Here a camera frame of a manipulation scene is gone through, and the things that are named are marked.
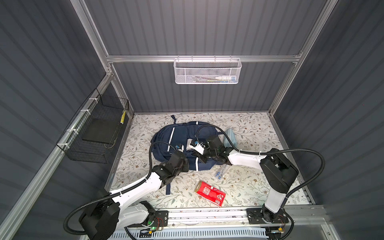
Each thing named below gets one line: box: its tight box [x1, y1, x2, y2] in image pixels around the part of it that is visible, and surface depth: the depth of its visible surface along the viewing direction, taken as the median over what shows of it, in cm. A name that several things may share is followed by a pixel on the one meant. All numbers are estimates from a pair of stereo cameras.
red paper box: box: [194, 180, 226, 208], surface depth 83 cm
